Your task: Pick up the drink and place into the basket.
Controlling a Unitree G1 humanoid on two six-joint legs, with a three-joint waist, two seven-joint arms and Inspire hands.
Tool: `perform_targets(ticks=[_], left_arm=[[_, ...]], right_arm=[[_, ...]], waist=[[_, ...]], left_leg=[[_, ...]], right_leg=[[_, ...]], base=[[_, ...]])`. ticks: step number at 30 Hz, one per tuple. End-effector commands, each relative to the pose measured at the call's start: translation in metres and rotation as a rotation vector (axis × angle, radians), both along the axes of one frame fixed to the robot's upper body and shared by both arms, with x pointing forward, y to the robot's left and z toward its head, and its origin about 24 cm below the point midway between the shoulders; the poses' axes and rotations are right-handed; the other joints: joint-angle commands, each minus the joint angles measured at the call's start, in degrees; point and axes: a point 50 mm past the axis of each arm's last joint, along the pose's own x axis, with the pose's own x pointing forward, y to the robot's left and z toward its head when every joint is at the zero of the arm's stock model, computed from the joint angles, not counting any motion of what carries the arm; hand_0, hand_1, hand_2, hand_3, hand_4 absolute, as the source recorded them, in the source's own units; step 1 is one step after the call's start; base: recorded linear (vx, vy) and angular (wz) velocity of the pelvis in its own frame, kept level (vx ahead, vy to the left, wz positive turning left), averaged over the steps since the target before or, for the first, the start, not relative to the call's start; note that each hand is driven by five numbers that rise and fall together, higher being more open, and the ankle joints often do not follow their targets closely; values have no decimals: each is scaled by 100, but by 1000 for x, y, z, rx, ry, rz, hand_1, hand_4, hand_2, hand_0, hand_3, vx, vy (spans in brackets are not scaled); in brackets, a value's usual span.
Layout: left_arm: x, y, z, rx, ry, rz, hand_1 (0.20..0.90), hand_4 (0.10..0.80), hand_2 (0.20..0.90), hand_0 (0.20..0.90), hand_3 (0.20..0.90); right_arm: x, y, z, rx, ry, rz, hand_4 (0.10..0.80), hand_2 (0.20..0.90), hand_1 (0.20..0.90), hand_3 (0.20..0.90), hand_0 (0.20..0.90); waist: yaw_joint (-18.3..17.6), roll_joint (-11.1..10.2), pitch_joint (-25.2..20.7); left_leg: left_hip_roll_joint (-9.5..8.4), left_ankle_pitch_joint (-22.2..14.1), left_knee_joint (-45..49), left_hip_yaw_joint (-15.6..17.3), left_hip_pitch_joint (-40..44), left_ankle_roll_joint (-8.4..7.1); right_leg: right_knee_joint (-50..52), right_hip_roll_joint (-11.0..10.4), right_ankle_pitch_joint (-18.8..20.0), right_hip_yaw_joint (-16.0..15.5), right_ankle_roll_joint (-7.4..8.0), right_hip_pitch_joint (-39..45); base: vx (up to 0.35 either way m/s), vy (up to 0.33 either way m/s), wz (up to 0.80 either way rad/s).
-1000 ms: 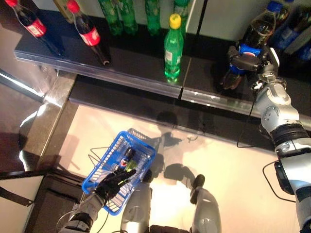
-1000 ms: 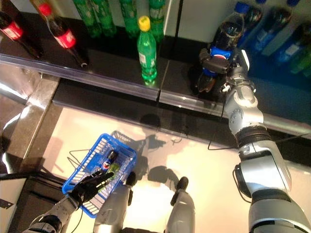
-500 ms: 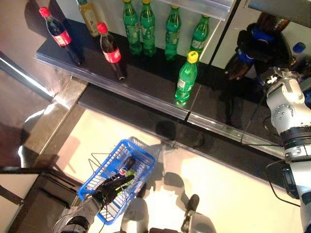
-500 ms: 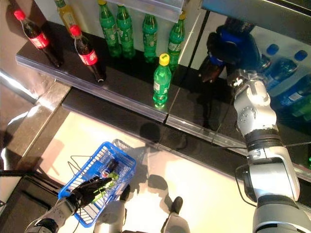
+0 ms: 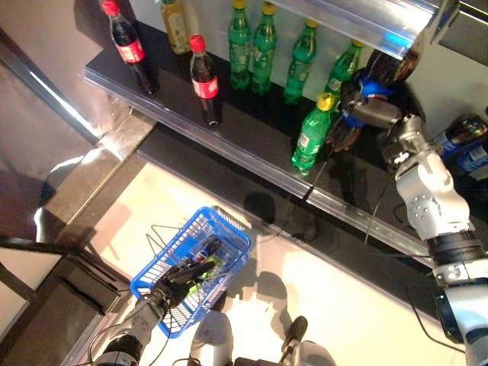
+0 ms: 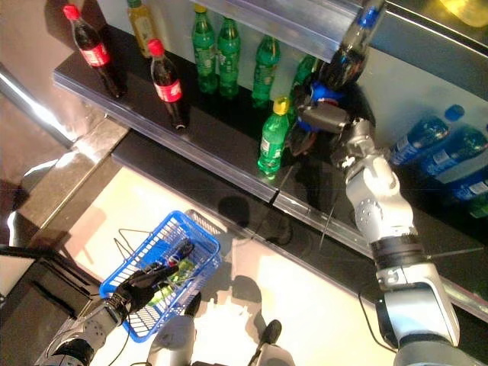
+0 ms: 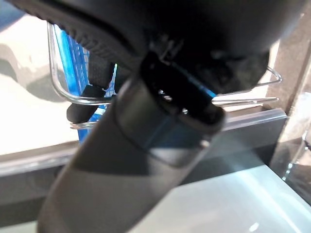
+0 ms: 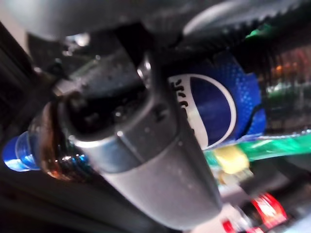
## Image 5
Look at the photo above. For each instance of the small yellow tea bottle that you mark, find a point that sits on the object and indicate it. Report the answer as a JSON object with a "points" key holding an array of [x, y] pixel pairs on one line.
{"points": [[176, 28]]}

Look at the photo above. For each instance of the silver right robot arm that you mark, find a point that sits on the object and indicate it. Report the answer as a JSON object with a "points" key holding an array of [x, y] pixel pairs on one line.
{"points": [[431, 198]]}

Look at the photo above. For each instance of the grey shelf with clear rail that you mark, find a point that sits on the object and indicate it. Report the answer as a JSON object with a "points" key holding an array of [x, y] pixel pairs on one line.
{"points": [[362, 23]]}

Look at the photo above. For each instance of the blue plastic shopping basket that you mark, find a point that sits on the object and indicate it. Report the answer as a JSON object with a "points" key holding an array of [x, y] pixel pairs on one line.
{"points": [[232, 267]]}

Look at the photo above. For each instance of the grey metal shelf without rail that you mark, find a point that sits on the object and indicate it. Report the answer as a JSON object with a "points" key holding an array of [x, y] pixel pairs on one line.
{"points": [[469, 34]]}

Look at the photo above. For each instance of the Pepsi cola bottle blue cap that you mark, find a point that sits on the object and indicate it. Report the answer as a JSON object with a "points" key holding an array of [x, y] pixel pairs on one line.
{"points": [[385, 68], [474, 156], [465, 129], [209, 246]]}

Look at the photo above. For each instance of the Coca-Cola bottle red cap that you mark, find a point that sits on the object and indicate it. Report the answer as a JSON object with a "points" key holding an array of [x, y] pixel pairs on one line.
{"points": [[129, 49], [205, 85]]}

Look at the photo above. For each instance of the green bottle in basket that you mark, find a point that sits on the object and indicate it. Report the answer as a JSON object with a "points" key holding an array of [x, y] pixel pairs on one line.
{"points": [[213, 265]]}

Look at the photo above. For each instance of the silver left robot leg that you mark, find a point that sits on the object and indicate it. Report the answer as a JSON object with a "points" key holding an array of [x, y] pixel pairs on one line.
{"points": [[211, 339]]}

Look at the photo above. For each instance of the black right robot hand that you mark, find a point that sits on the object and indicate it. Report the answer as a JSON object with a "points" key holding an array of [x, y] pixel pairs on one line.
{"points": [[375, 114]]}

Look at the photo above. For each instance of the black metal floor stand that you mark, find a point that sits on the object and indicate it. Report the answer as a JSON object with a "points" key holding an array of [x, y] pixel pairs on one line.
{"points": [[76, 297]]}

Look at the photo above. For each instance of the green Sprite bottle yellow cap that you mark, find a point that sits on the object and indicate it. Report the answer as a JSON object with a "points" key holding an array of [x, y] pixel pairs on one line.
{"points": [[263, 57], [341, 70], [239, 57], [299, 68], [310, 141]]}

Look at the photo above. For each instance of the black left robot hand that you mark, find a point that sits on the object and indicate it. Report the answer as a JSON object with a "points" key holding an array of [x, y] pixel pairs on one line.
{"points": [[173, 287]]}

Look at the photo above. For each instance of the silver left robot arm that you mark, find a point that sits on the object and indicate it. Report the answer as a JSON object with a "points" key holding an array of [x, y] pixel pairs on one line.
{"points": [[133, 328]]}

